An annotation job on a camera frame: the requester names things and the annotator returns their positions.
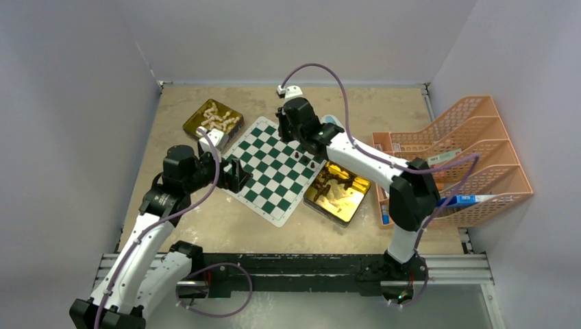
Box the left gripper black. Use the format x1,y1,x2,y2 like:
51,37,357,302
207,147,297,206
184,147,251,193

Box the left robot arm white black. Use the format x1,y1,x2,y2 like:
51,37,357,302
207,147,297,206
69,145,252,328

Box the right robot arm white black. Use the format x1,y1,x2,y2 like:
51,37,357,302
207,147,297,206
276,97,440,279

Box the green white chess mat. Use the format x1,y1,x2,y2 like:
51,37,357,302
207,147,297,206
223,117,325,228

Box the white chess pieces pile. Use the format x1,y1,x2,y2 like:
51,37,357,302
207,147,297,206
201,101,242,133

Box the gold tin white pieces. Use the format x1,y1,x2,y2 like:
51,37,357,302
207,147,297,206
182,99,245,150

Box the brown chess pieces pile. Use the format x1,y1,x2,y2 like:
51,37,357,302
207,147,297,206
313,170,355,202

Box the gold tin brown pieces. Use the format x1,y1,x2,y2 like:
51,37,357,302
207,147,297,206
304,161,371,228

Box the blue white packaged item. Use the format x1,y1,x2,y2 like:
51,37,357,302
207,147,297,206
321,114,344,129

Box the blue capped tube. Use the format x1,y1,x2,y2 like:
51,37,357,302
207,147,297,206
381,205,390,225

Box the white label card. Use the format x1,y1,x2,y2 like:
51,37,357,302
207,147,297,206
427,148,462,167

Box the blue box in organizer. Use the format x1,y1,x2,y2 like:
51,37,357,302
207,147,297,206
436,194,496,208

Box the peach plastic file organizer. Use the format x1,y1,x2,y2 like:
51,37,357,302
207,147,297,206
371,95,533,228

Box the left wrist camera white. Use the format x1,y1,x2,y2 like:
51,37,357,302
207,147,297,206
195,126,230,158

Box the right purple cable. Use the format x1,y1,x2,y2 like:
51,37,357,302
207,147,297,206
279,63,482,310

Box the black metal base frame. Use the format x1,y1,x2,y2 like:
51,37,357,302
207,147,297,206
186,253,429,304

